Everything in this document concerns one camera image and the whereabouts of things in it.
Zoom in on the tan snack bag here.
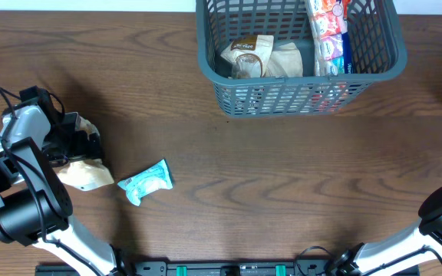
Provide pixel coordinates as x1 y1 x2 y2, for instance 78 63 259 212
57 115 114 191

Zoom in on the teal snack packet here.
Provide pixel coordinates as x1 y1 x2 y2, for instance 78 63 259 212
117 159 173 206

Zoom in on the brown snack bag with barcode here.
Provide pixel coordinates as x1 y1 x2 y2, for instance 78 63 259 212
221 34 274 79

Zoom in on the beige brown snack bag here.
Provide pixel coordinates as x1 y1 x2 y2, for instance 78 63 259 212
265 42 303 77

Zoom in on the multicolour tissue pack strip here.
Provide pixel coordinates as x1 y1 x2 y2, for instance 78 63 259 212
305 0 355 77

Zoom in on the orange spaghetti packet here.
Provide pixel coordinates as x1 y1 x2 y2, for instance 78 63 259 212
307 0 351 112

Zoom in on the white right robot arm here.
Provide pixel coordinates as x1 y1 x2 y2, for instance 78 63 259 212
325 187 442 275

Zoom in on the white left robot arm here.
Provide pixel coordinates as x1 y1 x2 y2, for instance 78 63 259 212
0 86 134 275

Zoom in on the grey plastic shopping basket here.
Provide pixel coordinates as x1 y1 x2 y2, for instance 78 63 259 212
196 0 407 118

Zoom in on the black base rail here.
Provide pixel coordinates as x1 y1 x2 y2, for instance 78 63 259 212
35 248 421 276

